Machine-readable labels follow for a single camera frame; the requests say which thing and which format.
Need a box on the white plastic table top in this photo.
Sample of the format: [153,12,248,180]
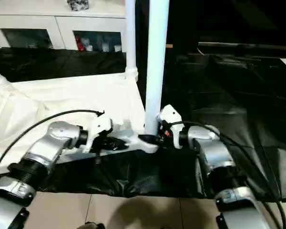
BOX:
[0,72,159,175]

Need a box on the black plastic mat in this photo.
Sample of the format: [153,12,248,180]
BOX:
[0,47,286,200]

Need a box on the black low shelf board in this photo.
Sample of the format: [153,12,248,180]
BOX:
[198,42,286,50]

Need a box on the white sideboard cabinet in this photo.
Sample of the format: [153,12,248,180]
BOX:
[0,0,136,52]

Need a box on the grey crumpled object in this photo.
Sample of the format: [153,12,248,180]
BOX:
[67,0,90,11]

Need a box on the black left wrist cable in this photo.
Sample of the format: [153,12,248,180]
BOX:
[0,110,105,172]

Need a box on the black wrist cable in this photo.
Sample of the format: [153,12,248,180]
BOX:
[0,110,105,172]
[169,122,286,225]

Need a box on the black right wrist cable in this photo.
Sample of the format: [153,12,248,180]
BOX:
[169,122,286,225]

